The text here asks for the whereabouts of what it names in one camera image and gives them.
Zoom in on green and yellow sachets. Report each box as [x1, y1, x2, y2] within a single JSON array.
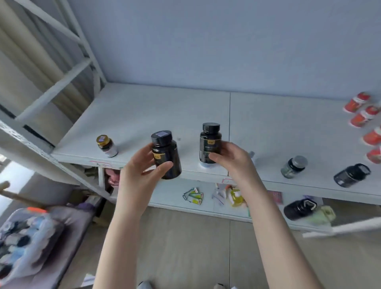
[[182, 187, 204, 205]]

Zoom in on person's right hand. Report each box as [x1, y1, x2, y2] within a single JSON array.
[[208, 142, 267, 203]]

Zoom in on pink cloth item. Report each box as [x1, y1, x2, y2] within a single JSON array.
[[105, 169, 120, 187]]

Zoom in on person's left hand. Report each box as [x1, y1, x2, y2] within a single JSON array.
[[115, 143, 174, 215]]

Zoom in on wooden stick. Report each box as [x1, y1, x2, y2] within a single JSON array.
[[0, 181, 46, 209]]

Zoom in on yellow plastic bottle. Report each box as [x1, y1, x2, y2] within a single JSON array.
[[229, 187, 247, 208]]

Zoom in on black wide supplement bottle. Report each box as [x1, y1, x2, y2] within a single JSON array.
[[333, 163, 371, 188]]

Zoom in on blue patterned bag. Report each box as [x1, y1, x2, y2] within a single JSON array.
[[0, 207, 65, 287]]

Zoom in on black bottle with grey sticker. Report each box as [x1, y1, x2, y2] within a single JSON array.
[[151, 130, 182, 180]]

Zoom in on black shoe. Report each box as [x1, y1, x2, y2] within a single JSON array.
[[283, 198, 318, 221]]

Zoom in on small brown gold-lidded bottle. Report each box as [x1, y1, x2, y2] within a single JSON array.
[[96, 135, 119, 158]]

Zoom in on green bottle with grey lid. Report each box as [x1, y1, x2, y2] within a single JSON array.
[[280, 155, 308, 179]]

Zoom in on beige curtain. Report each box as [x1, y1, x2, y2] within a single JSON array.
[[0, 0, 99, 143]]

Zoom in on white plastic packet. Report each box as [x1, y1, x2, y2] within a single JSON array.
[[212, 183, 230, 206]]

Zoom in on black bottle with gold label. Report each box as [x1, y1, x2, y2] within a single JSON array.
[[199, 122, 222, 164]]

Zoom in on person's right forearm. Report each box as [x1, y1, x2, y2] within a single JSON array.
[[247, 184, 324, 289]]

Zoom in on red bottle with white label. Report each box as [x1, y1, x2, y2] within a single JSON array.
[[349, 105, 380, 128], [343, 92, 371, 114], [362, 126, 381, 146], [366, 147, 381, 164]]

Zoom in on person's left forearm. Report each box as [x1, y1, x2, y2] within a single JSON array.
[[92, 202, 144, 289]]

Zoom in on white metal shelf rack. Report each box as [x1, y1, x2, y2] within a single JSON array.
[[0, 0, 381, 239]]

